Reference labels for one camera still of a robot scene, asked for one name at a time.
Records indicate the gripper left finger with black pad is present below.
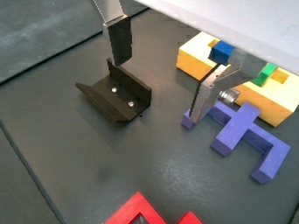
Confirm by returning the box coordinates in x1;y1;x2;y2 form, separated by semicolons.
90;0;134;67

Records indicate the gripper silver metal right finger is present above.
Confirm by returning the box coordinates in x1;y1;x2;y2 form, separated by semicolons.
190;48;248;123

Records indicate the purple interlocking block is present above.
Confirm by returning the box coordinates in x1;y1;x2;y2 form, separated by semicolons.
181;101;293;185

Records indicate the yellow slotted board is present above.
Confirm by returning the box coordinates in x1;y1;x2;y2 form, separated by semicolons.
177;32;299;127

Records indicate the black L-shaped fixture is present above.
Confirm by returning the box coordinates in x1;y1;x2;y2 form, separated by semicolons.
75;59;153;123

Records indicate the blue bar block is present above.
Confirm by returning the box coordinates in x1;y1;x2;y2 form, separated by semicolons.
210;41;234;66

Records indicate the green bar block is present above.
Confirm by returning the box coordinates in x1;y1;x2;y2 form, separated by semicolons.
252;63;277;87

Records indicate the red interlocking block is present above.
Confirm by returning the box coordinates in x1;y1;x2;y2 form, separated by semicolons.
103;191;205;224

